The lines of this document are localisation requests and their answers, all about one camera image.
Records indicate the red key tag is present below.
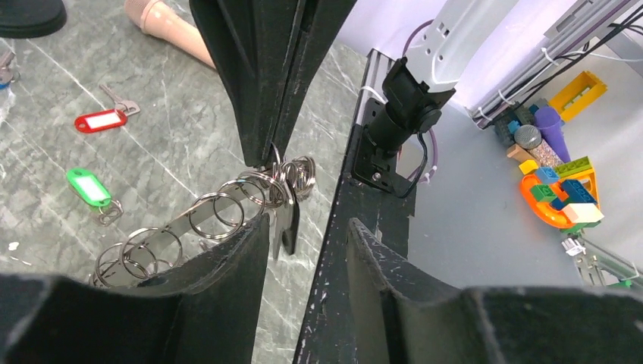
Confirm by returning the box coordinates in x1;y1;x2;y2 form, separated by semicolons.
74;108;127;133

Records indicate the black microphone stand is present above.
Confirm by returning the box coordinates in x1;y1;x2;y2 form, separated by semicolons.
1;0;67;39

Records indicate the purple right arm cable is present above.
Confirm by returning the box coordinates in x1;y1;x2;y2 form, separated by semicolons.
400;19;439;184

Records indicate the pink toy microphone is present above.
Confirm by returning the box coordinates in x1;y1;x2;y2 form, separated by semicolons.
124;0;216;69

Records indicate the metal disc with keyrings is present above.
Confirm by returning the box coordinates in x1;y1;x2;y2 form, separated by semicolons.
88;152;316;288

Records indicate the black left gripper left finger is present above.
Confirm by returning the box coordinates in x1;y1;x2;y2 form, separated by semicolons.
1;215;270;363

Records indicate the silver key on blue tag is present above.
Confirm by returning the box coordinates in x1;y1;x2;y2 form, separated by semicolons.
1;50;20;89

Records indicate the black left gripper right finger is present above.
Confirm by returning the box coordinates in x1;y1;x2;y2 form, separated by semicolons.
350;237;642;363

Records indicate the silver key on green tag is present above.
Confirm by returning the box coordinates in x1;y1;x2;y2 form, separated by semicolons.
91;199;124;227

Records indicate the aluminium frame with cables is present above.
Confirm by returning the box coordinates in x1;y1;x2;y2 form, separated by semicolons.
470;0;642;130

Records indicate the pile of toy bricks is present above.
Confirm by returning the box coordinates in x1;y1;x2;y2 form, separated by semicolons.
494;71;607;234

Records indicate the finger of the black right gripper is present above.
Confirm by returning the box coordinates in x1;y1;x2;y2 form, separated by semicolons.
190;0;302;167
271;0;355;159

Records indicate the green key tag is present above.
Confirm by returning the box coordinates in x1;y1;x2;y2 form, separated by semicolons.
66;168;112;207

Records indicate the black tag on key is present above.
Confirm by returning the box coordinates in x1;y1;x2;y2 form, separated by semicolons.
281;180;300;256

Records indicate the silver key on red tag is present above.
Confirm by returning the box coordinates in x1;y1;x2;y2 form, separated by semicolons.
99;84;140;117

